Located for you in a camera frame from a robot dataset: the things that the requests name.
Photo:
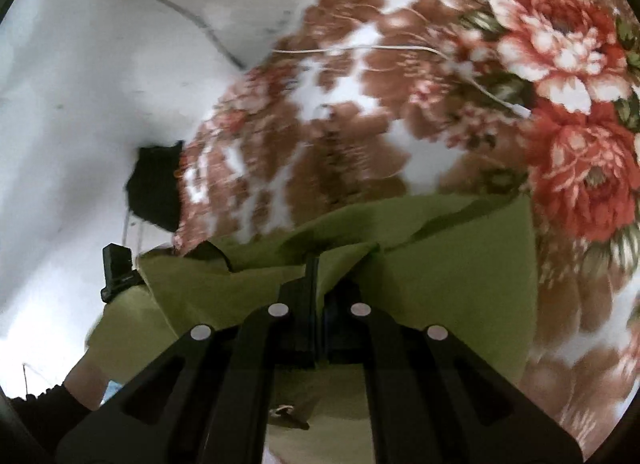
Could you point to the person's left forearm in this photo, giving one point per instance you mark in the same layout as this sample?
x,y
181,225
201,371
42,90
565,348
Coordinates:
x,y
82,384

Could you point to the red brown floral blanket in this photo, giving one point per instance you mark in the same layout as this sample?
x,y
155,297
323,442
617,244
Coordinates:
x,y
350,143

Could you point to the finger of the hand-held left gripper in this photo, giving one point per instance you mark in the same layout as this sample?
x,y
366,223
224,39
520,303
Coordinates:
x,y
117,269

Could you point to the olive green hooded jacket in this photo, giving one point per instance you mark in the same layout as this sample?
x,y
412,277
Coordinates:
x,y
450,284

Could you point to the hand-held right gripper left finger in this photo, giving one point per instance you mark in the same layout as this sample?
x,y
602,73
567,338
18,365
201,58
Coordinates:
x,y
300,304

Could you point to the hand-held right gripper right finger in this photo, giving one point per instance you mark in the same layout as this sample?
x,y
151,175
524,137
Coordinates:
x,y
372,344

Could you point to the black cloth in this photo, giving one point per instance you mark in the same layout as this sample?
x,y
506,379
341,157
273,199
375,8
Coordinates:
x,y
155,189

